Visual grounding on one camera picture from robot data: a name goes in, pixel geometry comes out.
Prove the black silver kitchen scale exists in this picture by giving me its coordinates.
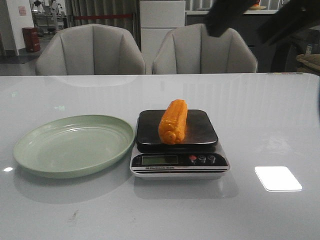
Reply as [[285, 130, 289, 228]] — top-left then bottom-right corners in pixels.
[[129, 109, 231, 180]]

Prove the left grey armchair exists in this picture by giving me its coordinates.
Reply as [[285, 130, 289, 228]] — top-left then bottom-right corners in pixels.
[[35, 23, 146, 76]]

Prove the right grey armchair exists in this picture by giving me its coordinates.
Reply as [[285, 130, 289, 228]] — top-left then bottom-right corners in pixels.
[[151, 23, 258, 75]]

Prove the dark grey counter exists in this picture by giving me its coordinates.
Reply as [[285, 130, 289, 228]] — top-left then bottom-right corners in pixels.
[[185, 10, 320, 74]]

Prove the fruit bowl on counter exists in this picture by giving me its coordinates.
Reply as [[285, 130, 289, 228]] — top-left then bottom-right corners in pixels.
[[248, 2, 267, 11]]

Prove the black appliance at right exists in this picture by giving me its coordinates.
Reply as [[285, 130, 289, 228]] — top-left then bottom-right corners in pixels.
[[270, 25, 320, 73]]

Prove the grey armchair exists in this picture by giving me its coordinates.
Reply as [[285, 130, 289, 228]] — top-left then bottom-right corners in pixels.
[[35, 23, 146, 76], [151, 23, 258, 75]]

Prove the red bin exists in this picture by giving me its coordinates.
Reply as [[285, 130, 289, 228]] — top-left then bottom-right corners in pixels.
[[22, 27, 41, 53]]

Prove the light green plate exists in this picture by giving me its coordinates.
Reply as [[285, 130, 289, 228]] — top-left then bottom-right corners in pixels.
[[13, 115, 135, 179]]

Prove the black gripper claw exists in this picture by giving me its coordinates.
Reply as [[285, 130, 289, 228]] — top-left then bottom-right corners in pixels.
[[257, 0, 320, 45], [204, 0, 256, 37]]

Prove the beige cushion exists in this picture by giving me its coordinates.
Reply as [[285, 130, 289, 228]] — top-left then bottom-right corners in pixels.
[[296, 53, 320, 76]]

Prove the white drawer cabinet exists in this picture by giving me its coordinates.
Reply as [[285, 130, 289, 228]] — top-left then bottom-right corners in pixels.
[[139, 0, 186, 75]]

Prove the orange corn cob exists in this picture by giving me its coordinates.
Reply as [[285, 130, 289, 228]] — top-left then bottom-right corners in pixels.
[[158, 99, 188, 145]]

